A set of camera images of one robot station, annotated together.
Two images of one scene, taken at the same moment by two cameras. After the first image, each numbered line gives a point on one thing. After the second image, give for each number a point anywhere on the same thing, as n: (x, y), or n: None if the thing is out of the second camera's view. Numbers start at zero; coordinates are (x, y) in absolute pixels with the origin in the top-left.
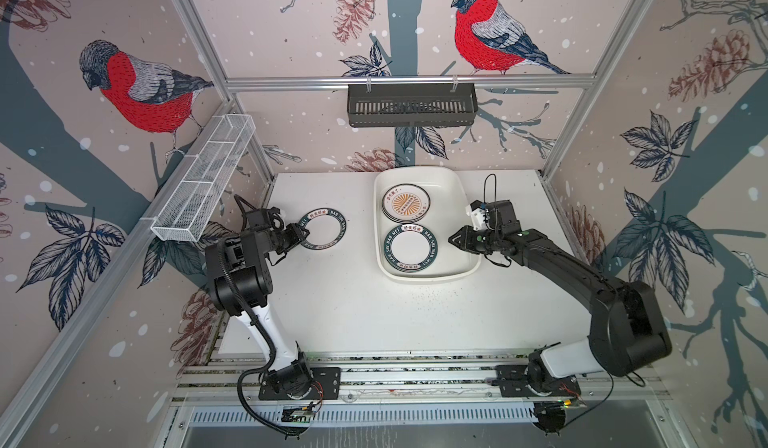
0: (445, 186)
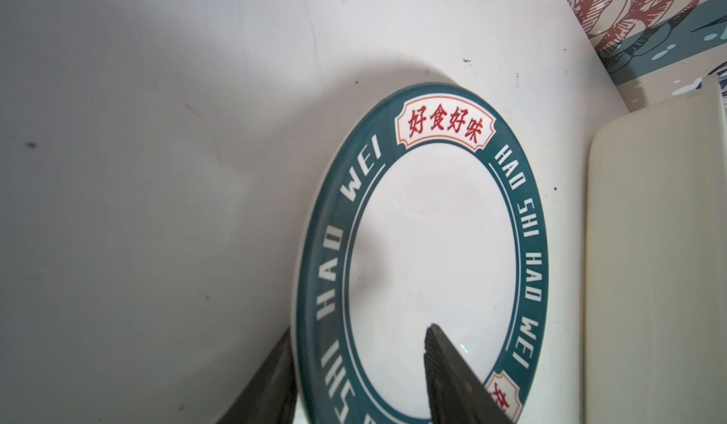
0: (655, 288)
